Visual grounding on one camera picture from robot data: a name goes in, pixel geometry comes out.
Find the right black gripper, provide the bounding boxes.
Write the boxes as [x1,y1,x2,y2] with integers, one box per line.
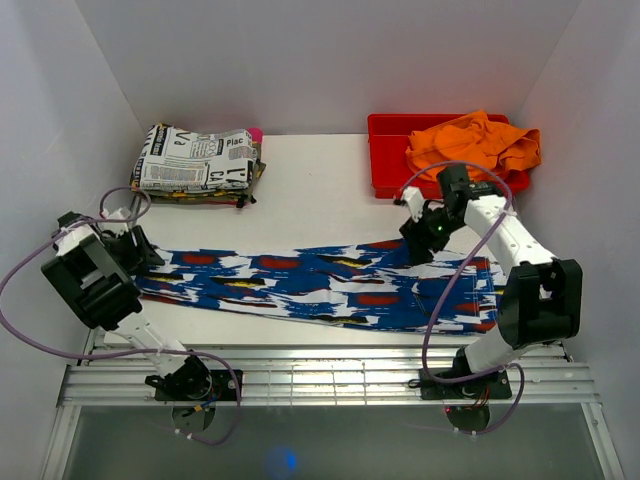
[398,205,464,268]

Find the blue white patterned trousers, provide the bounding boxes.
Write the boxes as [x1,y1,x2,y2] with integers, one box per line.
[133,238,504,335]

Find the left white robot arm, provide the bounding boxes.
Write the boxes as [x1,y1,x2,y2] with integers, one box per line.
[41,212,213,401]

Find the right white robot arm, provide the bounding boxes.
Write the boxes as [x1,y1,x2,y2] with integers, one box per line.
[395,161,583,397]

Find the newspaper print folded trousers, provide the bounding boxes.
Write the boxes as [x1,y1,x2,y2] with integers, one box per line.
[131,123,259,193]

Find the orange trousers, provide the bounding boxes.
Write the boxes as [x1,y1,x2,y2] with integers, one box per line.
[405,110,542,181]

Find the red plastic tray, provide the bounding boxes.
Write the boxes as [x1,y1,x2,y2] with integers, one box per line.
[368,113,532,199]

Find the pink folded garment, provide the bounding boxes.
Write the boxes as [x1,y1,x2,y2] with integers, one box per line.
[247,127,264,143]

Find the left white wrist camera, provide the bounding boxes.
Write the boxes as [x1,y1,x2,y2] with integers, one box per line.
[98,207,136,238]

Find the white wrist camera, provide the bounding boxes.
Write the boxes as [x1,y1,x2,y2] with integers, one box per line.
[98,207,136,238]
[394,186,425,223]

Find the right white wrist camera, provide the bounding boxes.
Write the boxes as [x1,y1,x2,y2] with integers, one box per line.
[394,186,425,223]

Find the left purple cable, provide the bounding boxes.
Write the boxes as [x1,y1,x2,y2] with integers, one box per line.
[0,186,244,446]

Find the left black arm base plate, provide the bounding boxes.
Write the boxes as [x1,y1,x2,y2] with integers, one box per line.
[153,369,244,403]

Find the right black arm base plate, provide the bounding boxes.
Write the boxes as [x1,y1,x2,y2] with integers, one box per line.
[408,370,512,401]

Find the aluminium frame rail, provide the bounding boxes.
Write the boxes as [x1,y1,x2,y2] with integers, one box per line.
[59,346,600,407]

